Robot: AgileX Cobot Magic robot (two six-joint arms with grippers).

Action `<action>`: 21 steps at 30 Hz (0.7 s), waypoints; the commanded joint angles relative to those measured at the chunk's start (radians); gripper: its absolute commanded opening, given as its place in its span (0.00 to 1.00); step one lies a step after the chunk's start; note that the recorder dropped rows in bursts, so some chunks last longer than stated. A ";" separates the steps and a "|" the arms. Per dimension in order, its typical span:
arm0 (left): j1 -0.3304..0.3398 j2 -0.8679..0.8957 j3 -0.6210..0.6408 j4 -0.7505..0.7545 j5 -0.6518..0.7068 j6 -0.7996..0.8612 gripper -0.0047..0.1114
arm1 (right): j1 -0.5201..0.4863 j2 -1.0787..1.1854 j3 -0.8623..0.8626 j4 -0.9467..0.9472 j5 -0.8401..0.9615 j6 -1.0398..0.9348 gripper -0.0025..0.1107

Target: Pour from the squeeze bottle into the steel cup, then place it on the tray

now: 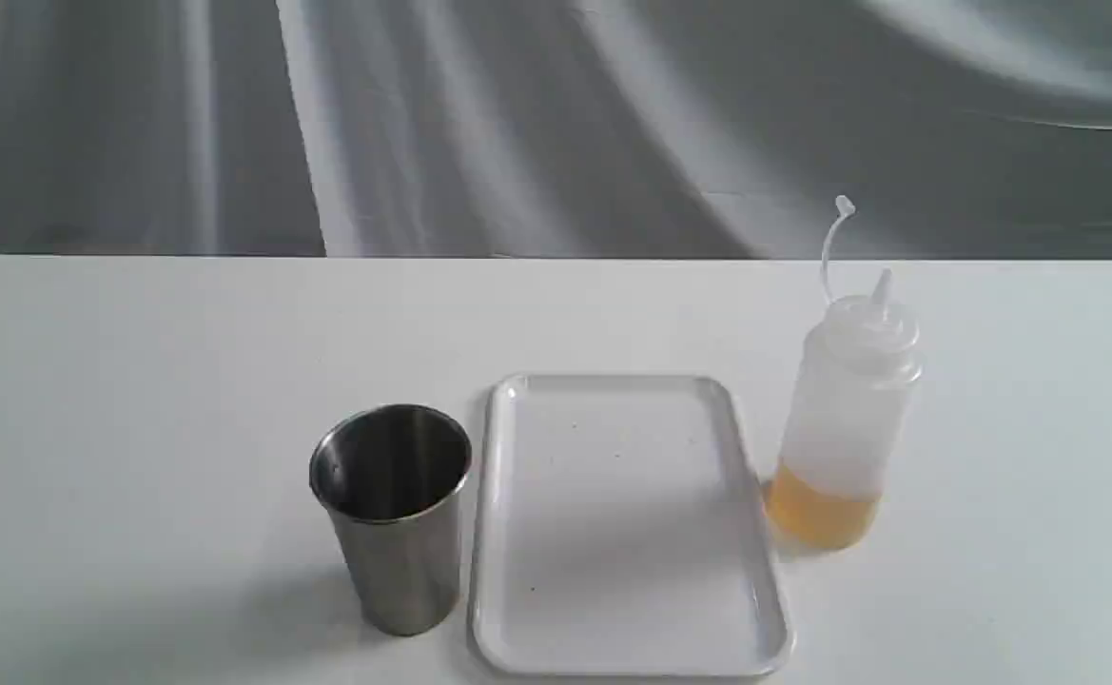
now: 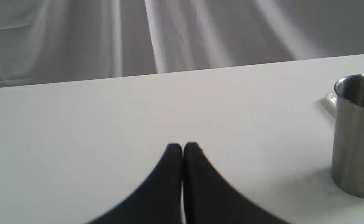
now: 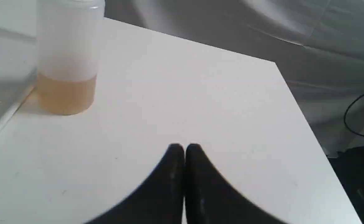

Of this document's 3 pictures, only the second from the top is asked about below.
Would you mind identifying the white plastic tray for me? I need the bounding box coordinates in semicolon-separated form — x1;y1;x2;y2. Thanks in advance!
324;92;337;118

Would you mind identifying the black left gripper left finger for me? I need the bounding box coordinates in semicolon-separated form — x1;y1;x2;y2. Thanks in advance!
91;143;183;224

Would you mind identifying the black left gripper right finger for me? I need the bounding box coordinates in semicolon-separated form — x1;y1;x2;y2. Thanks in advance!
183;142;286;224

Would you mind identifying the stainless steel cup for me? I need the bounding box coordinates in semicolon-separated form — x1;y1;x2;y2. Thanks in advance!
331;74;364;198

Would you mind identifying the grey fabric backdrop curtain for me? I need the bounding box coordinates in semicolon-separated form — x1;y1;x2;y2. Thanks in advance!
0;0;364;87

